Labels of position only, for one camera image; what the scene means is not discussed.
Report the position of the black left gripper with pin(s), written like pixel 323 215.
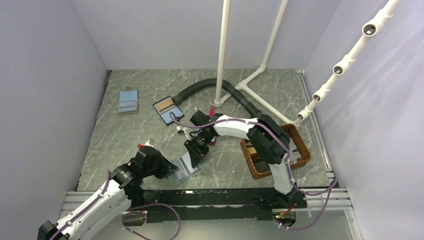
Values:
pixel 166 166

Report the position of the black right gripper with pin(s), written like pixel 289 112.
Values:
pixel 196 152

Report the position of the grey vip card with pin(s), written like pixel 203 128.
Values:
pixel 185 166

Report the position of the green card holder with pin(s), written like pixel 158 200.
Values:
pixel 180 180

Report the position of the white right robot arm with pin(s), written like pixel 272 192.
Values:
pixel 271 143

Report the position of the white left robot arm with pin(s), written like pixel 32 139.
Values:
pixel 122 191

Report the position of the red card holder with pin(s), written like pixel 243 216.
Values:
pixel 213 141

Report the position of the gold card in basket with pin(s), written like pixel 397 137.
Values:
pixel 251 151

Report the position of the black card holder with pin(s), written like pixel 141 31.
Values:
pixel 165 107

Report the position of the grey blue card holder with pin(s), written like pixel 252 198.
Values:
pixel 128 102

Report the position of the cards in basket right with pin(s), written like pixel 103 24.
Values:
pixel 295 154

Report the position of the brown wicker basket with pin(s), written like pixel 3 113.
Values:
pixel 259 169

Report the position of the white pvc pipe frame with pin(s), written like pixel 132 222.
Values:
pixel 248 33

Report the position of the white pipe camera boom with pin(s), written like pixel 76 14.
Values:
pixel 368 31

